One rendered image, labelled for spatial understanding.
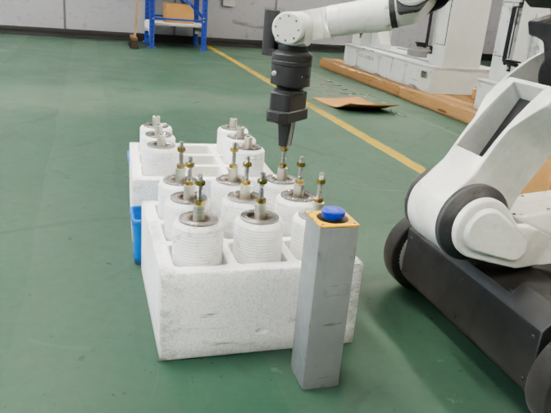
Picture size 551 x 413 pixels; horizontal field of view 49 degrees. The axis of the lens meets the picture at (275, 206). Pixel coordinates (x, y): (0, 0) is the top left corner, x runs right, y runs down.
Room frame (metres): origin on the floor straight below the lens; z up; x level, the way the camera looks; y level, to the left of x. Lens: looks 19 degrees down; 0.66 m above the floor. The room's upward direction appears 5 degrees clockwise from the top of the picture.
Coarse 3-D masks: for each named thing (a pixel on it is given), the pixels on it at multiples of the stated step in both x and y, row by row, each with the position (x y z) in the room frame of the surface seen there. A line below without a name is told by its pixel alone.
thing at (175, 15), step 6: (168, 6) 6.79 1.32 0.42; (174, 6) 6.81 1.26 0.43; (180, 6) 6.83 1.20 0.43; (186, 6) 6.86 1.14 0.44; (168, 12) 6.79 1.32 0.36; (174, 12) 6.81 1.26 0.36; (180, 12) 6.83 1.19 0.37; (186, 12) 6.85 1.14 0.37; (192, 12) 6.88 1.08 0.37; (174, 18) 6.81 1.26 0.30; (180, 18) 6.83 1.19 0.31; (186, 18) 6.85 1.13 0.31; (192, 18) 6.88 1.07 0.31
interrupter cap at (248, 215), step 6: (252, 210) 1.12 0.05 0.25; (240, 216) 1.08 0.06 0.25; (246, 216) 1.08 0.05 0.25; (252, 216) 1.09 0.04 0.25; (270, 216) 1.10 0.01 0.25; (276, 216) 1.10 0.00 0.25; (252, 222) 1.06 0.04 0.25; (258, 222) 1.06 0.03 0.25; (264, 222) 1.06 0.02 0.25; (270, 222) 1.06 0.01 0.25; (276, 222) 1.07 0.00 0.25
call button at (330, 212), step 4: (324, 208) 0.95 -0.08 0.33; (328, 208) 0.95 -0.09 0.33; (332, 208) 0.95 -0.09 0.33; (336, 208) 0.96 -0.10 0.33; (340, 208) 0.96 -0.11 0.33; (324, 212) 0.94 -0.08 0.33; (328, 212) 0.94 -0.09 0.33; (332, 212) 0.93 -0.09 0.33; (336, 212) 0.94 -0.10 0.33; (340, 212) 0.94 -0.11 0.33; (344, 212) 0.94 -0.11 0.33; (324, 216) 0.95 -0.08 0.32; (328, 216) 0.93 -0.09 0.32; (332, 216) 0.93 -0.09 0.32; (336, 216) 0.93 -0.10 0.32; (340, 216) 0.93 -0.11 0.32; (336, 220) 0.94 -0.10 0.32
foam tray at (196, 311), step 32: (160, 224) 1.19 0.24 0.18; (160, 256) 1.03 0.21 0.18; (224, 256) 1.06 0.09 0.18; (288, 256) 1.08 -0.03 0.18; (160, 288) 0.97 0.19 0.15; (192, 288) 0.97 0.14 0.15; (224, 288) 0.99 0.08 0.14; (256, 288) 1.01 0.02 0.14; (288, 288) 1.03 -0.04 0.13; (352, 288) 1.07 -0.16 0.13; (160, 320) 0.96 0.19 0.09; (192, 320) 0.98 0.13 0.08; (224, 320) 0.99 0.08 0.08; (256, 320) 1.01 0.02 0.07; (288, 320) 1.03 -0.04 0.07; (352, 320) 1.08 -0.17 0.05; (160, 352) 0.96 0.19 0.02; (192, 352) 0.98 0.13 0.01; (224, 352) 1.00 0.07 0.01
